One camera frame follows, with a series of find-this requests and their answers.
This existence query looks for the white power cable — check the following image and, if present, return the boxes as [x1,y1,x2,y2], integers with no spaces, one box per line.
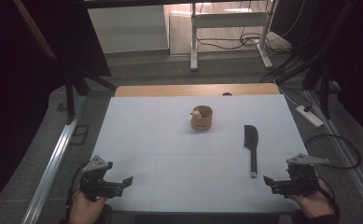
[272,77,300,108]

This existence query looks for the aluminium floor rail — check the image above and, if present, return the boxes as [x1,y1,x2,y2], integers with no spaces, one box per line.
[304,89,363,220]
[20,94,89,224]

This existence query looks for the tan cup with bear figure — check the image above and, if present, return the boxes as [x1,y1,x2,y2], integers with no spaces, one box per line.
[189,105,214,132]

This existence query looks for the black knife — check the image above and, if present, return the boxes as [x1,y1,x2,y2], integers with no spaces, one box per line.
[244,124,259,179]

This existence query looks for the dark floor socket cover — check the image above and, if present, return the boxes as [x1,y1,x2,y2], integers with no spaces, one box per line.
[68,124,91,147]

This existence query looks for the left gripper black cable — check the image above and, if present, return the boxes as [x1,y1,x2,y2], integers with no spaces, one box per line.
[64,161,91,220]

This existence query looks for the white power strip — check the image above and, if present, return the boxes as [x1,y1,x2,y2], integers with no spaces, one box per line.
[295,105,325,129]

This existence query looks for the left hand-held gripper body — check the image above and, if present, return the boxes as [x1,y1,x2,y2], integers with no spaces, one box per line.
[78,154,114,203]

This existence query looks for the white table mat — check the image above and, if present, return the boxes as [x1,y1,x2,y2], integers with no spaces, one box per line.
[91,94,310,215]

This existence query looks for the person's right hand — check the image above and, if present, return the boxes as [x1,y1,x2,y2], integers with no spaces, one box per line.
[289,178,336,219]

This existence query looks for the person's left hand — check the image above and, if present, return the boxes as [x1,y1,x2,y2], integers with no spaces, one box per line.
[68,189,108,224]

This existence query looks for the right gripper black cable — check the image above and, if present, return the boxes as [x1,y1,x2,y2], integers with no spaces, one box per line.
[316,176,338,207]

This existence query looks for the white desk frame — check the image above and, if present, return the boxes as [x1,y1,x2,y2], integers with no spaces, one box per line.
[189,0,278,72]

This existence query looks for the black cables under desk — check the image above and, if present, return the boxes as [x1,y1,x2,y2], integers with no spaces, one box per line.
[195,26,293,58]

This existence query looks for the black metal stand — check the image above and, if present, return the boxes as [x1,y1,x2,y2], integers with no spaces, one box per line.
[259,50,342,121]
[64,76,119,126]

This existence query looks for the black curtain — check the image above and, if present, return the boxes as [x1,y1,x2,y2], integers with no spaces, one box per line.
[0,0,112,218]
[269,0,363,136]

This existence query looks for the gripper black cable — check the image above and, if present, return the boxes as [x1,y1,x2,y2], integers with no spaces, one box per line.
[64,161,91,220]
[316,176,338,207]

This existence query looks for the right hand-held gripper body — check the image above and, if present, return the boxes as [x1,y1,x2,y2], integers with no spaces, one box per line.
[286,152,330,198]

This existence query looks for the black looped floor cable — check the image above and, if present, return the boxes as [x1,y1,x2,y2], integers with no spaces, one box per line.
[304,133,362,171]

